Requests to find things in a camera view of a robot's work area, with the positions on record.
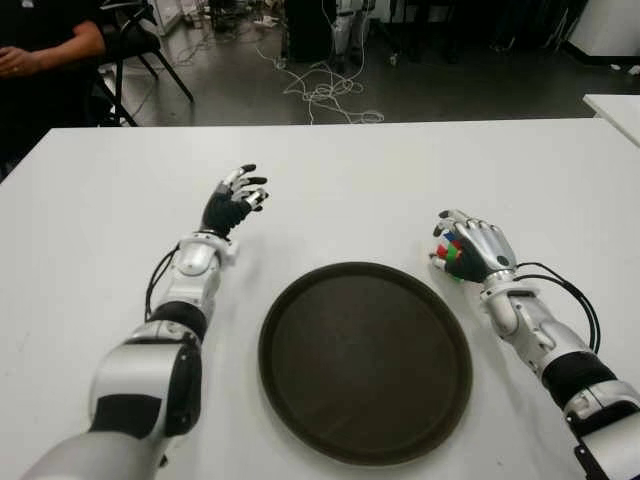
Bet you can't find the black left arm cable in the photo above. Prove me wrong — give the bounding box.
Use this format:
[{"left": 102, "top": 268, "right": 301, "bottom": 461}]
[{"left": 144, "top": 244, "right": 181, "bottom": 321}]

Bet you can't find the dark brown round plate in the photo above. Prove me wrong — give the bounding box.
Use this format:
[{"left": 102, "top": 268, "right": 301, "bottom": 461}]
[{"left": 258, "top": 261, "right": 474, "bottom": 467}]

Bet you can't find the multicoloured Rubik's cube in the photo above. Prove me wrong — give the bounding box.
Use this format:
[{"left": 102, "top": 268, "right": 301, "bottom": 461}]
[{"left": 432, "top": 230, "right": 466, "bottom": 284}]

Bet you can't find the black cabinet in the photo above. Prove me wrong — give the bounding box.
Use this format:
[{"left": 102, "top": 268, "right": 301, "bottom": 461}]
[{"left": 283, "top": 0, "right": 337, "bottom": 64}]

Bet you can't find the white cabinet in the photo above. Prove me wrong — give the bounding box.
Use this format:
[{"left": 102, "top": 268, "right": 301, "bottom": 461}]
[{"left": 569, "top": 0, "right": 640, "bottom": 57}]

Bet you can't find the seated person black shirt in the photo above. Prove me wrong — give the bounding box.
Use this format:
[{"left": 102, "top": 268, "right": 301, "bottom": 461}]
[{"left": 0, "top": 0, "right": 109, "bottom": 171}]

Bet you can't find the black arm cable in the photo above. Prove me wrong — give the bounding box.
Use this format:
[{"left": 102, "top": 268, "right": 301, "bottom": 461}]
[
  {"left": 514, "top": 262, "right": 601, "bottom": 354},
  {"left": 144, "top": 244, "right": 181, "bottom": 321}
]

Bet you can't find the tangled white floor cable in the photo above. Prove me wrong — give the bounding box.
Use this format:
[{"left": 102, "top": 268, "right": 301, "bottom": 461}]
[{"left": 255, "top": 42, "right": 386, "bottom": 126}]

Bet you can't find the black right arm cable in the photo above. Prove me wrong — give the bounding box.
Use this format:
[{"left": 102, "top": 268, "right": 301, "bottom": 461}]
[{"left": 514, "top": 262, "right": 601, "bottom": 354}]

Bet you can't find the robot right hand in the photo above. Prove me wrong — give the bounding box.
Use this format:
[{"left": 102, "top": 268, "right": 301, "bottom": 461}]
[{"left": 429, "top": 208, "right": 519, "bottom": 285}]

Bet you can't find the white side table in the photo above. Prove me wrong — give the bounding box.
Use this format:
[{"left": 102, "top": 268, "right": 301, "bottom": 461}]
[{"left": 582, "top": 93, "right": 640, "bottom": 151}]

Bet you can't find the black folding chair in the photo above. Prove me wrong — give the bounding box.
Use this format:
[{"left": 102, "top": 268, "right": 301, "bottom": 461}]
[{"left": 92, "top": 0, "right": 196, "bottom": 127}]

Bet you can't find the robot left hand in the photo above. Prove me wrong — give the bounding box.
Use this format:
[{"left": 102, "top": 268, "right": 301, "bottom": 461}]
[{"left": 201, "top": 162, "right": 271, "bottom": 239}]

